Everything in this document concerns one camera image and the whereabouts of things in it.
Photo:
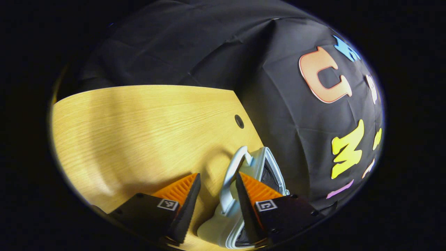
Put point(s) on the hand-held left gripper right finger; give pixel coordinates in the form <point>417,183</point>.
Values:
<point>245,205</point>

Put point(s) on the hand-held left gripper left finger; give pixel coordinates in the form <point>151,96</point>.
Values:
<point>190,205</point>

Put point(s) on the white hard-shell suitcase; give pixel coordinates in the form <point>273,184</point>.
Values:
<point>216,230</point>

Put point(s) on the black backdrop cloth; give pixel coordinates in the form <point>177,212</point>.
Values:
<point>278,104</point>

